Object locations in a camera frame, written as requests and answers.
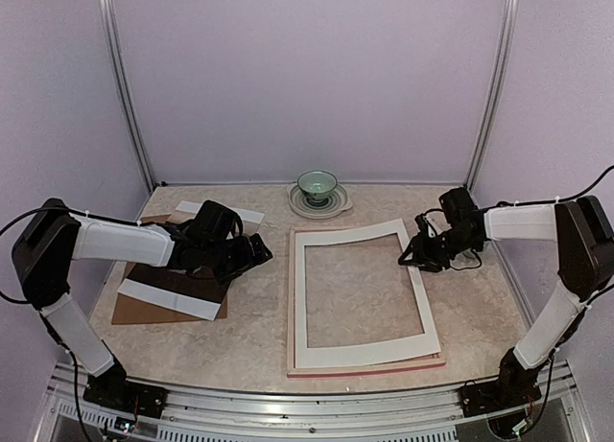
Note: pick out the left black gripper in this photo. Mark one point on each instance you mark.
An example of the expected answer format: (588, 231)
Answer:
(247, 259)

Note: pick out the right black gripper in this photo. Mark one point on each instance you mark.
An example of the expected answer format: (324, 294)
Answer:
(422, 255)

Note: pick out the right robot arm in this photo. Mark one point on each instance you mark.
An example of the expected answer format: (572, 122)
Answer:
(577, 231)

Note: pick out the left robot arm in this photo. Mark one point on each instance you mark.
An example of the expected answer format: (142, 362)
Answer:
(57, 235)

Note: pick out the striped ceramic plate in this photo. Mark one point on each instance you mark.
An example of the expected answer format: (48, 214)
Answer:
(333, 206)

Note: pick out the brown backing board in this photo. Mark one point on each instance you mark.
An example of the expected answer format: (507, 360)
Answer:
(144, 312)

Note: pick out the green ceramic bowl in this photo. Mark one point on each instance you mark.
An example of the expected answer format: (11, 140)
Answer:
(317, 186)

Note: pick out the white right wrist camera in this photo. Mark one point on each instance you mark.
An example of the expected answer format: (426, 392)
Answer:
(425, 226)

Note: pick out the pink wooden picture frame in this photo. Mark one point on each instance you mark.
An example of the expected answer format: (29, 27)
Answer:
(364, 308)

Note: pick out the aluminium front rail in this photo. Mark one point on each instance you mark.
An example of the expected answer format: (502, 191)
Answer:
(433, 413)

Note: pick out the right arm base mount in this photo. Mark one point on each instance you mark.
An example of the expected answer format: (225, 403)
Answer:
(513, 387)

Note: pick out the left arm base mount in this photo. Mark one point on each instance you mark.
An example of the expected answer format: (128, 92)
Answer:
(113, 390)

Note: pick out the left aluminium corner post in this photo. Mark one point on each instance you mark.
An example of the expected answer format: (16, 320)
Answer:
(123, 90)

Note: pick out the aluminium corner post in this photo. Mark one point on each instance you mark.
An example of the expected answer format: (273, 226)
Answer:
(494, 93)
(123, 90)

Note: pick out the right aluminium corner post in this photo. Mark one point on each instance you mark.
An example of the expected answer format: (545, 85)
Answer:
(494, 93)

